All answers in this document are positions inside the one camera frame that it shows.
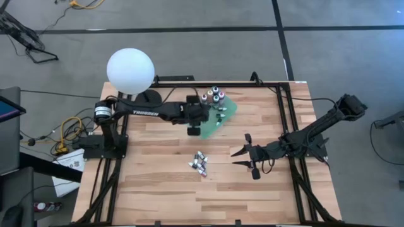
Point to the black tripod stand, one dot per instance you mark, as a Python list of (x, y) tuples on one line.
[(19, 33)]

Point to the black round plug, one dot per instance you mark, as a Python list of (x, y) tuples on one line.
[(31, 142)]

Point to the translucent green plastic bin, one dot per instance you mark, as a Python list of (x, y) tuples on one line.
[(210, 130)]

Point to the large pink Chefmaster coloring bottle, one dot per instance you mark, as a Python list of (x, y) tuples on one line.
[(221, 96)]

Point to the white cardboard box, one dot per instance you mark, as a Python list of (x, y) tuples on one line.
[(71, 160)]

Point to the small olive green coloring bottle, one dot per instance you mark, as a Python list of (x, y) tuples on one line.
[(218, 122)]

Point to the small black food coloring bottle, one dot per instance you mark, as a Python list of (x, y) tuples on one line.
[(201, 167), (221, 115)]

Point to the red and white bottle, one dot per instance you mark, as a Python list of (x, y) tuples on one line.
[(39, 206)]

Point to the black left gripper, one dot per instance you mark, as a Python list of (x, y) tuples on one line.
[(197, 113)]

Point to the small teal food coloring bottle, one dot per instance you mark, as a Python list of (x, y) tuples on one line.
[(196, 161)]

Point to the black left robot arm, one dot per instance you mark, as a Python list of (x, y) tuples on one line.
[(142, 111)]

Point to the grey desk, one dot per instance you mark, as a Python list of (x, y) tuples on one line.
[(9, 142)]

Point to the grey stand leg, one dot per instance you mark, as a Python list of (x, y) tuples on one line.
[(393, 119)]

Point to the small pink-label food coloring bottle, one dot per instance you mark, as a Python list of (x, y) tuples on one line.
[(203, 173)]

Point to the black aluminium table frame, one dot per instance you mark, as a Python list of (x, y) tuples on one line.
[(233, 84)]

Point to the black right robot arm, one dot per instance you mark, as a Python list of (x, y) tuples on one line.
[(322, 124)]

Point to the large yellow Chefmaster coloring bottle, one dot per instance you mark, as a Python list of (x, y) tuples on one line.
[(210, 94)]

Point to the dark monitor with blue screen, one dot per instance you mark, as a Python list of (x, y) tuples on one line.
[(8, 110)]

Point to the white globe table lamp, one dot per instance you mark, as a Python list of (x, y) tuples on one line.
[(131, 71)]

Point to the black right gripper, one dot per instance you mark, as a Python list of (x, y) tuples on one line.
[(260, 153)]

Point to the small dark food coloring bottle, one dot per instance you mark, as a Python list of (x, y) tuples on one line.
[(201, 154), (191, 164)]

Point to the large black Chefmaster coloring bottle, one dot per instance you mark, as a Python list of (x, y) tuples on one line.
[(215, 90)]

